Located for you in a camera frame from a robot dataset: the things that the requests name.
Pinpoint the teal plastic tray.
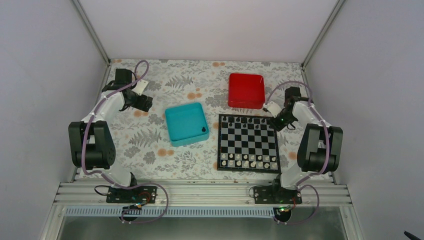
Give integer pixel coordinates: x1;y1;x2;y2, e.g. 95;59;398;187
164;102;210;147

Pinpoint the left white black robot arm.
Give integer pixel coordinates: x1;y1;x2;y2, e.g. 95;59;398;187
68;68;153;203

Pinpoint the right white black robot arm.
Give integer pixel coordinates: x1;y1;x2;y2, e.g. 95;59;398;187
263;86;343;204

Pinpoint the black white chess board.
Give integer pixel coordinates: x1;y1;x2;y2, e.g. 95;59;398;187
217;114;281;174

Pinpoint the white chess pieces row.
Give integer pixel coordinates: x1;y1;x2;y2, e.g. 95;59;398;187
217;153;279;171

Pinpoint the floral patterned table mat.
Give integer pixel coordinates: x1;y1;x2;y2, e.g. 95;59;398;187
108;59;303;182

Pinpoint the red plastic tray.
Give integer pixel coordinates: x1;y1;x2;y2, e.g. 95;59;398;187
227;73;265;110

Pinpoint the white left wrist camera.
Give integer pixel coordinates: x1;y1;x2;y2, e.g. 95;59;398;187
132;79;149;96

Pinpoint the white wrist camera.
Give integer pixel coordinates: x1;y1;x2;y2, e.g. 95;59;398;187
132;79;149;96
263;101;282;118

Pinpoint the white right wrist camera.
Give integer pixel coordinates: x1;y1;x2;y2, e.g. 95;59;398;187
263;101;282;118

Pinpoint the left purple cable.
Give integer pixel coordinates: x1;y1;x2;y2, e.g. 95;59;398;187
80;60;170;225

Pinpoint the aluminium corner frame post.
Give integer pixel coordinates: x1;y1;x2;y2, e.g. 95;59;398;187
71;0;111;66

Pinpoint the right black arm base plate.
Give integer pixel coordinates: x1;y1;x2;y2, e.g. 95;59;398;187
252;185;303;205

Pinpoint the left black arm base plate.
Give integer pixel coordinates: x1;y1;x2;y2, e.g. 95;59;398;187
105;185;158;204

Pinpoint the aluminium rail frame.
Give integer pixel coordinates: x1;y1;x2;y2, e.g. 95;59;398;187
41;179;363;240

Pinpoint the right aluminium corner post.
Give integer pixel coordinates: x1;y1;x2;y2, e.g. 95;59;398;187
301;0;346;70

